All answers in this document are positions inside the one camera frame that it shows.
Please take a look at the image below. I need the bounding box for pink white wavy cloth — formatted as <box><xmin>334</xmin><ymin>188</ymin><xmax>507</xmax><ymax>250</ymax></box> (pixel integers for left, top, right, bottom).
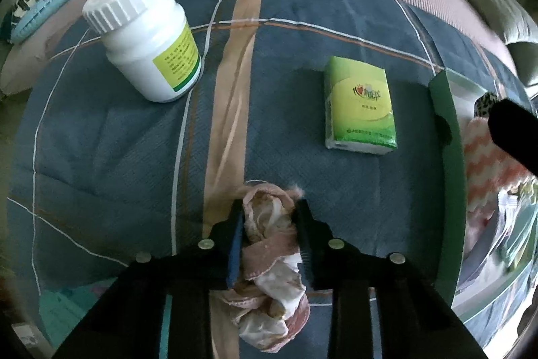
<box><xmin>462</xmin><ymin>117</ymin><xmax>536</xmax><ymax>217</ymax></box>

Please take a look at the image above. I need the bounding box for green tissue pack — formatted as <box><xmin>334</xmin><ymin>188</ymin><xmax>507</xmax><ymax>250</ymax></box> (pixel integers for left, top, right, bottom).
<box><xmin>323</xmin><ymin>56</ymin><xmax>398</xmax><ymax>154</ymax></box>

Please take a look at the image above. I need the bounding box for grey pillow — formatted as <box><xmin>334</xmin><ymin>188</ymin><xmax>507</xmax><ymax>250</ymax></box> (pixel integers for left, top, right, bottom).
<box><xmin>429</xmin><ymin>0</ymin><xmax>538</xmax><ymax>44</ymax></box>

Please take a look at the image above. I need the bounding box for light blue face mask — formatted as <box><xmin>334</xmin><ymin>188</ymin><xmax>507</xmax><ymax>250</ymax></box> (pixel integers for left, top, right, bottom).
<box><xmin>498</xmin><ymin>195</ymin><xmax>538</xmax><ymax>271</ymax></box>

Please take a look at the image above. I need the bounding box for green white tray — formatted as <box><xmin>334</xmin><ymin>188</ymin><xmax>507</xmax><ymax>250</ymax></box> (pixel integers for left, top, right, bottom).
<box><xmin>429</xmin><ymin>69</ymin><xmax>538</xmax><ymax>309</ymax></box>

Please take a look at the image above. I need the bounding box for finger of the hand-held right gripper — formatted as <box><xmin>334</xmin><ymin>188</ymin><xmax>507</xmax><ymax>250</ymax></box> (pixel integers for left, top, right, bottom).
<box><xmin>488</xmin><ymin>98</ymin><xmax>538</xmax><ymax>171</ymax></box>

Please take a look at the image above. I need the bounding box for blue inflatable cushion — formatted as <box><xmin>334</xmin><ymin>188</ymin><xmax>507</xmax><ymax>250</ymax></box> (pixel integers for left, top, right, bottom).
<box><xmin>10</xmin><ymin>0</ymin><xmax>95</xmax><ymax>44</ymax></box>

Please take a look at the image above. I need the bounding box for leopard print scrunchie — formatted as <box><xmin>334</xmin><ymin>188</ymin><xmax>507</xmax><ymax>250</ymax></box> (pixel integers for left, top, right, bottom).
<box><xmin>474</xmin><ymin>91</ymin><xmax>499</xmax><ymax>120</ymax></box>

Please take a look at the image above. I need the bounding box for white pill bottle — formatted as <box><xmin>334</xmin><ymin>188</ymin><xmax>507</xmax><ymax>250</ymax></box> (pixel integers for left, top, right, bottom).
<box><xmin>82</xmin><ymin>0</ymin><xmax>201</xmax><ymax>103</ymax></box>

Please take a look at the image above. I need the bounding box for blue plaid blanket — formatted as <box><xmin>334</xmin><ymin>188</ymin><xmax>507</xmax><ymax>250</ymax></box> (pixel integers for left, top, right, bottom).
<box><xmin>6</xmin><ymin>0</ymin><xmax>534</xmax><ymax>359</ymax></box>

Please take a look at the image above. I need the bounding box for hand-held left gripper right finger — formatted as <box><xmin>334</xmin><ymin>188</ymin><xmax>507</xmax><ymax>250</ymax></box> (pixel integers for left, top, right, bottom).
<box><xmin>294</xmin><ymin>199</ymin><xmax>484</xmax><ymax>359</ymax></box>

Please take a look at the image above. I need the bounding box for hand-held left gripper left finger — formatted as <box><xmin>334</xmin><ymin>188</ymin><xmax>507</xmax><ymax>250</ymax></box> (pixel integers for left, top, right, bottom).
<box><xmin>63</xmin><ymin>208</ymin><xmax>245</xmax><ymax>359</ymax></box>

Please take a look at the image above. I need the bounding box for pink floral cloth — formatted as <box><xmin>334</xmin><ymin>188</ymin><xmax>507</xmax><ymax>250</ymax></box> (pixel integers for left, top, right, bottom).
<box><xmin>219</xmin><ymin>181</ymin><xmax>312</xmax><ymax>353</ymax></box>

